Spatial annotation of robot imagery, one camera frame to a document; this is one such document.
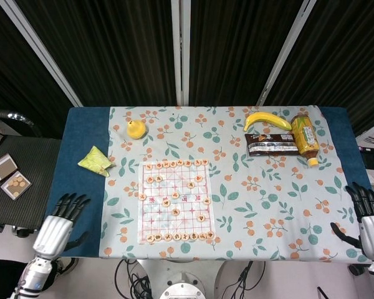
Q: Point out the round wooden chess piece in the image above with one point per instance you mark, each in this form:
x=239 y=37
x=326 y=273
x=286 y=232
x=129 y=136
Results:
x=142 y=196
x=159 y=178
x=180 y=162
x=202 y=236
x=209 y=234
x=185 y=236
x=150 y=238
x=149 y=167
x=188 y=163
x=150 y=179
x=158 y=165
x=176 y=236
x=206 y=201
x=205 y=161
x=168 y=237
x=193 y=236
x=201 y=217
x=198 y=162
x=174 y=195
x=191 y=185
x=173 y=164
x=166 y=164
x=158 y=237
x=175 y=212
x=199 y=178
x=165 y=203

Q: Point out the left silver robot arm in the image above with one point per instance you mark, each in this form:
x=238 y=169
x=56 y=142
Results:
x=37 y=277

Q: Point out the blue table cover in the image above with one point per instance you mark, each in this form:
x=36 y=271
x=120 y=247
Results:
x=78 y=140

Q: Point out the white partition post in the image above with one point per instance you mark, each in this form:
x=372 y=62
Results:
x=43 y=56
x=283 y=53
x=180 y=53

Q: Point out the white box with wooden discs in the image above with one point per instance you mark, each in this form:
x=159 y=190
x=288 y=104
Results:
x=16 y=184

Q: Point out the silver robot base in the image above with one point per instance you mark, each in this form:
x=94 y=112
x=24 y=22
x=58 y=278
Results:
x=183 y=286

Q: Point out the yellow pear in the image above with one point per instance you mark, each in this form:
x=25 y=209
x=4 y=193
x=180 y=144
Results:
x=136 y=130

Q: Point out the yellow tea bottle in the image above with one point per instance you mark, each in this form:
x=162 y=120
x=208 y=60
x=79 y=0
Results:
x=304 y=137

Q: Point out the brown snack package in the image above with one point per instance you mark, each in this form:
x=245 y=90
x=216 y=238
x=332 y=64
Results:
x=269 y=144

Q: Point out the paper chinese chess board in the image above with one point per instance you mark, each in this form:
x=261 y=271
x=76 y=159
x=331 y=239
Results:
x=187 y=224

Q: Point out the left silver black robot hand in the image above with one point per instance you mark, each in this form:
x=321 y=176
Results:
x=54 y=232

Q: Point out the white box brown inside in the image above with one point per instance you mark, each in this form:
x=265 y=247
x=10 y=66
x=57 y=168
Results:
x=3 y=168

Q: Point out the yellow banana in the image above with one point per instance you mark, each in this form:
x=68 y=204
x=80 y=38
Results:
x=266 y=120

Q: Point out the floral fruit print tablecloth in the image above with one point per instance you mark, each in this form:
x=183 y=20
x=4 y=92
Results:
x=261 y=199

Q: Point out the green snack packet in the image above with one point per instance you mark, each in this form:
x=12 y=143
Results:
x=95 y=160

